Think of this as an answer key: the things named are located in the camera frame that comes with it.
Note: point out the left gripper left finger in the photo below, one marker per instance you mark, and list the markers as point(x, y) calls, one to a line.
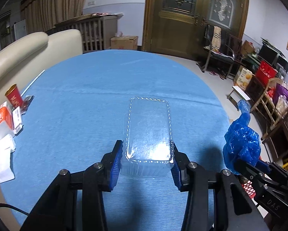
point(56, 208)

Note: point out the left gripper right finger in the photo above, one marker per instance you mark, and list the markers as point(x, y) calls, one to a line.
point(216, 201)

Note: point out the blue plastic bag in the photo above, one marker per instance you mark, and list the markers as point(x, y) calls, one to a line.
point(242, 142)

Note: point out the clear plastic tray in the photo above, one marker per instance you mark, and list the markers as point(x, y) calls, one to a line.
point(148, 147)

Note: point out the red plastic basket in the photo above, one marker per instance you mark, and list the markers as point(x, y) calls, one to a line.
point(247, 185)

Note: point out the dark wooden chair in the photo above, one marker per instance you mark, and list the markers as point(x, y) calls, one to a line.
point(276, 140)

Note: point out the white tissue pile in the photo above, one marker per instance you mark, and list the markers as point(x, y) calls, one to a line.
point(7, 146)

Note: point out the rattan armchair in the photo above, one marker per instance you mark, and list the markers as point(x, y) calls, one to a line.
point(266, 107)

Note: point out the white purple medicine box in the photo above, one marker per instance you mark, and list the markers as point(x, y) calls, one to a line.
point(17, 120)

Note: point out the purple bag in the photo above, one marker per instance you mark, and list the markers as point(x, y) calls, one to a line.
point(279, 90)

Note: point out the orange white tissue pack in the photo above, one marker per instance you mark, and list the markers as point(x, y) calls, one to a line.
point(6, 120)

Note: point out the small white stool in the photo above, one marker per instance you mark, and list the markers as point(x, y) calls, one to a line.
point(236, 95)

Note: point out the blue tablecloth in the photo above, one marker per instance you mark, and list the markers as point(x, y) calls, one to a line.
point(80, 110)

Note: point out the dark red snack wrapper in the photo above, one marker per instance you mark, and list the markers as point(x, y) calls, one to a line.
point(26, 103)

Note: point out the yellow printed carton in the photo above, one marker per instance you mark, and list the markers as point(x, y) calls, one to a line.
point(242, 78)

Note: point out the red gift bag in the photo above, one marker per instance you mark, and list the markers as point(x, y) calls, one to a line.
point(265, 72)

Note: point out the red paper cup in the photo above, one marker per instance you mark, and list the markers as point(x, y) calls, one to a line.
point(14, 97)

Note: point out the black monitor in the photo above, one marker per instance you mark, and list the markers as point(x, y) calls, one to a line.
point(269, 54)

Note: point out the white stick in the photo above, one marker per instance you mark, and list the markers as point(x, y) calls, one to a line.
point(31, 83)

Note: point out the beige leather sofa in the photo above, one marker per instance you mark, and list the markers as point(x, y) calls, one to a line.
point(25, 58)

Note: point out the black metal chair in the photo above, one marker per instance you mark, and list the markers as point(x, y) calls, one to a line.
point(222, 47)

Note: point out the brown cardboard box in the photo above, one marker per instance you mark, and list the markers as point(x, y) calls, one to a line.
point(129, 42)

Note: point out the wooden radiator cabinet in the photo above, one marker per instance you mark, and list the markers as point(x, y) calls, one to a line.
point(97, 30)

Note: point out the wooden double door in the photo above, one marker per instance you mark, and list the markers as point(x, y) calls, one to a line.
point(177, 27)

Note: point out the beige curtain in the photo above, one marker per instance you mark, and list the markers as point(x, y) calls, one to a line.
point(42, 15)

